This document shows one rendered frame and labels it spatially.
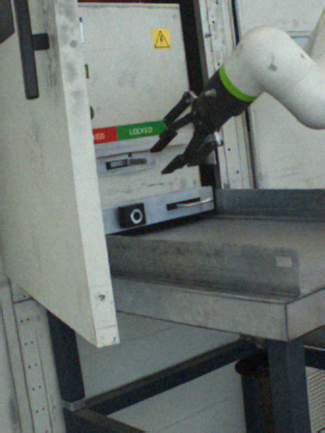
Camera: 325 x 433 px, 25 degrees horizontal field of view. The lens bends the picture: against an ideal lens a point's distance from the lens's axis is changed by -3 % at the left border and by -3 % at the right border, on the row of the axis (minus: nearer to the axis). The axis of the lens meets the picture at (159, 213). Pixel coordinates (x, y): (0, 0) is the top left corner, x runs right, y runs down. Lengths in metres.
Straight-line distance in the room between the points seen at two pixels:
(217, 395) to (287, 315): 0.94
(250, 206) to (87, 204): 0.96
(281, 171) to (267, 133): 0.11
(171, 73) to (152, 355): 0.68
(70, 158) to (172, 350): 0.97
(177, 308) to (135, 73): 0.75
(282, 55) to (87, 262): 0.60
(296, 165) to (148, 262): 0.90
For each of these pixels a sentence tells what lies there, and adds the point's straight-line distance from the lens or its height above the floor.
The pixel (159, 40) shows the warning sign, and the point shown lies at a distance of 1.81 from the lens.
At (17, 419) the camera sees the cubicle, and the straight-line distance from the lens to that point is 1.56.
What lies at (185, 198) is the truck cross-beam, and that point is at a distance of 1.81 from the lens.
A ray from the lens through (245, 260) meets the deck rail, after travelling 1.06.
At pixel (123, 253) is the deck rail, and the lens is 1.27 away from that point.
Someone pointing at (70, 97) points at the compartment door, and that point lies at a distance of 0.87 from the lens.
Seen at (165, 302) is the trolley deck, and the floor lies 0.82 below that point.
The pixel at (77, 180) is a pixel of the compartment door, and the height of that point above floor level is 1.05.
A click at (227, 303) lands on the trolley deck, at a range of 1.06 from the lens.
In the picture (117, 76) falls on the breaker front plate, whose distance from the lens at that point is 1.71.
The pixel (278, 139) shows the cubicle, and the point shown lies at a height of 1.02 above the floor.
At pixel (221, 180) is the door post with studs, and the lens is 1.86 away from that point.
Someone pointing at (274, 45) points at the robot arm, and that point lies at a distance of 1.31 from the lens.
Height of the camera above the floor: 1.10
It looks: 7 degrees down
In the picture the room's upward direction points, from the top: 7 degrees counter-clockwise
